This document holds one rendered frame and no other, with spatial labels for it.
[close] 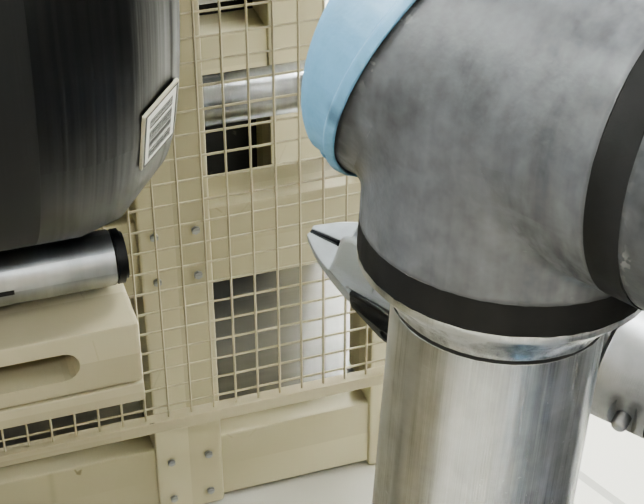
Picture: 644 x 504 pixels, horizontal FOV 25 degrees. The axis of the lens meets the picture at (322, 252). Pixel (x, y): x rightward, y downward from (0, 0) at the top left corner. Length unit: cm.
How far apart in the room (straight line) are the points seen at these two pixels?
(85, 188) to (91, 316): 20
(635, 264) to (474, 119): 7
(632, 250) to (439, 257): 8
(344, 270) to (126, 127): 17
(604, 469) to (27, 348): 135
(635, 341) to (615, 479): 144
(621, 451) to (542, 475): 178
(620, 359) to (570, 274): 38
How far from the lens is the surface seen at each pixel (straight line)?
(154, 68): 94
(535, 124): 47
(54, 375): 117
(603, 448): 236
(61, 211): 101
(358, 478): 227
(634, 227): 46
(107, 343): 115
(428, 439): 58
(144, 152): 98
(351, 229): 98
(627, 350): 88
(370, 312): 95
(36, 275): 113
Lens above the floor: 155
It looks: 34 degrees down
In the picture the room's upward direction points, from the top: straight up
